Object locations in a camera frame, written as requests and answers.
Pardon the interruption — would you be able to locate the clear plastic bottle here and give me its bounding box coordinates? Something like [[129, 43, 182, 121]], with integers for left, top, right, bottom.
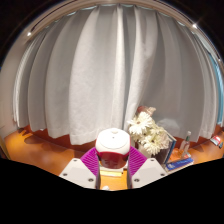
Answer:
[[179, 130, 193, 158]]

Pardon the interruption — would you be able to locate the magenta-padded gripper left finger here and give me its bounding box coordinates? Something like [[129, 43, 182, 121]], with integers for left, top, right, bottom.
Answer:
[[59, 147, 101, 190]]

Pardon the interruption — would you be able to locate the glass window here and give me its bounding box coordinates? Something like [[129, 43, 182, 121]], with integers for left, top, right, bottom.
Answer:
[[208, 49, 224, 128]]

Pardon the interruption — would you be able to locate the white flower bouquet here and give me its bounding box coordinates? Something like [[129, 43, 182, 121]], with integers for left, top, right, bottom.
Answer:
[[126, 105, 171, 156]]

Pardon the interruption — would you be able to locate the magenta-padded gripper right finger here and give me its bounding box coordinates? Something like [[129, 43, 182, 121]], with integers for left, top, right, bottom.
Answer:
[[126, 145, 168, 190]]

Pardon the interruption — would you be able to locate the red and white charger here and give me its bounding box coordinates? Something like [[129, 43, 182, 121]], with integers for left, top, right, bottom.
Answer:
[[95, 127, 131, 170]]

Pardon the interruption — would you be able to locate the blue flat book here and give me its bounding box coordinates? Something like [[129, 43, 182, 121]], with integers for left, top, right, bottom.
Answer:
[[165, 157, 195, 172]]

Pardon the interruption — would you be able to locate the blue upright book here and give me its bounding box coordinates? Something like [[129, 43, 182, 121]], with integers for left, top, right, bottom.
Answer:
[[164, 133, 178, 164]]

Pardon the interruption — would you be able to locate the white curtain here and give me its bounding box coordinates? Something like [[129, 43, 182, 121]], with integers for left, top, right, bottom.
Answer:
[[12, 4, 223, 146]]

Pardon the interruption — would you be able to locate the white ceramic vase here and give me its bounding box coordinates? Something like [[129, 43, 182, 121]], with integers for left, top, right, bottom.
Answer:
[[139, 143, 169, 165]]

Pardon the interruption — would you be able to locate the orange flat book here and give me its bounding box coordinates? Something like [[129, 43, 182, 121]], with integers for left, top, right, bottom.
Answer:
[[173, 149, 191, 163]]

